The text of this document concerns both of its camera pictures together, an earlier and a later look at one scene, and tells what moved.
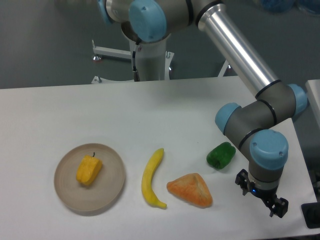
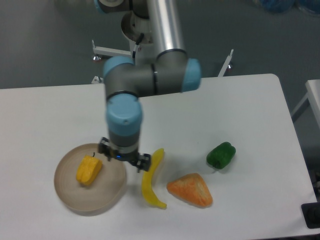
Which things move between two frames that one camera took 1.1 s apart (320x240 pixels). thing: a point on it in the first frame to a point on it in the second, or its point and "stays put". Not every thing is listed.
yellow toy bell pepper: x=88 y=169 stays put
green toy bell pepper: x=220 y=156 stays put
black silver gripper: x=264 y=195 to x=130 y=154
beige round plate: x=93 y=197 stays put
